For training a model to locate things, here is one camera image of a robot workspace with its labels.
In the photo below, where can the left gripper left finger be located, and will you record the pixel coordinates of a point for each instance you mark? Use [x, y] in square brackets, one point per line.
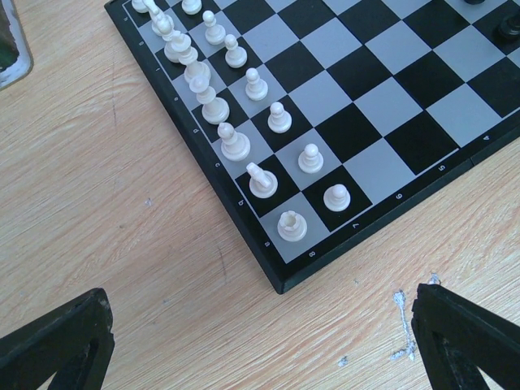
[71, 345]

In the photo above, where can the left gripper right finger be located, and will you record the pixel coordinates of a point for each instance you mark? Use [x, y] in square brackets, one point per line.
[458, 340]

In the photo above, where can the black and grey chessboard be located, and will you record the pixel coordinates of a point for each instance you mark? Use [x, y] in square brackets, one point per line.
[401, 97]

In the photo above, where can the white pawn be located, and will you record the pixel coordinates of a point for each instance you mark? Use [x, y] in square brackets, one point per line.
[310, 159]
[337, 198]
[236, 56]
[215, 33]
[256, 88]
[279, 119]

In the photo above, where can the white rook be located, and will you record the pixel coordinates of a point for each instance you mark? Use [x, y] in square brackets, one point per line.
[292, 226]

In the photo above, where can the white knight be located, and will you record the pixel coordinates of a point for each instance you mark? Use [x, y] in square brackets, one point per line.
[262, 183]

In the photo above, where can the white bishop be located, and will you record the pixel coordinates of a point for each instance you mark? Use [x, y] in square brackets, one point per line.
[235, 145]

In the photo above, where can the black pawn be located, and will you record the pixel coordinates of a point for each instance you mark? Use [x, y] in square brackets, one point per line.
[508, 28]

